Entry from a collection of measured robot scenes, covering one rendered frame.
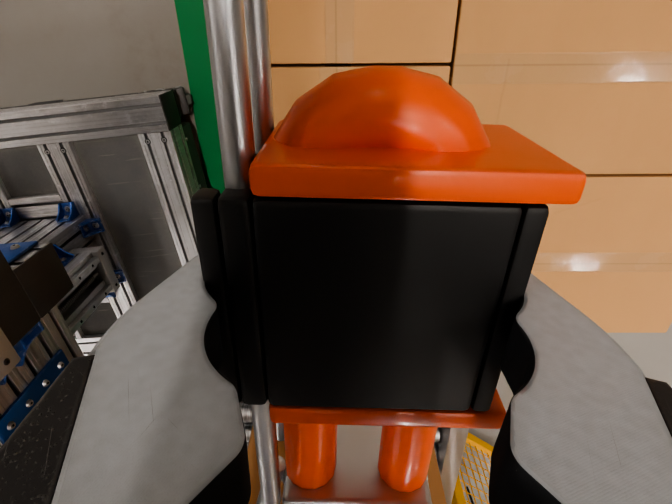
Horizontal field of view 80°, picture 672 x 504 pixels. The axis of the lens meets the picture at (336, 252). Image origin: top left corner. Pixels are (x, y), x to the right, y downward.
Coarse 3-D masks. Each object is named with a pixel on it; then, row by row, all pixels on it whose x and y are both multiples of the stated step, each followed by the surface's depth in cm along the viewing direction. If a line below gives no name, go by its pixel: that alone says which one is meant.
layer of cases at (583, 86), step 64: (320, 0) 65; (384, 0) 65; (448, 0) 65; (512, 0) 65; (576, 0) 65; (640, 0) 64; (320, 64) 73; (384, 64) 72; (448, 64) 73; (512, 64) 69; (576, 64) 69; (640, 64) 69; (512, 128) 74; (576, 128) 74; (640, 128) 74; (640, 192) 80; (576, 256) 88; (640, 256) 88; (640, 320) 96
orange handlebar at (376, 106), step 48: (336, 96) 9; (384, 96) 9; (432, 96) 9; (288, 144) 10; (336, 144) 10; (384, 144) 10; (432, 144) 10; (480, 144) 10; (288, 432) 16; (336, 432) 16; (384, 432) 16; (432, 432) 15; (384, 480) 17
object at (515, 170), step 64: (256, 192) 9; (320, 192) 9; (384, 192) 9; (448, 192) 9; (512, 192) 9; (576, 192) 9; (256, 256) 10; (320, 256) 10; (384, 256) 10; (448, 256) 10; (512, 256) 10; (320, 320) 11; (384, 320) 11; (448, 320) 11; (512, 320) 11; (320, 384) 12; (384, 384) 12; (448, 384) 12
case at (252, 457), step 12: (252, 432) 89; (252, 444) 87; (252, 456) 84; (432, 456) 85; (252, 468) 82; (432, 468) 82; (252, 480) 80; (432, 480) 80; (252, 492) 78; (432, 492) 78
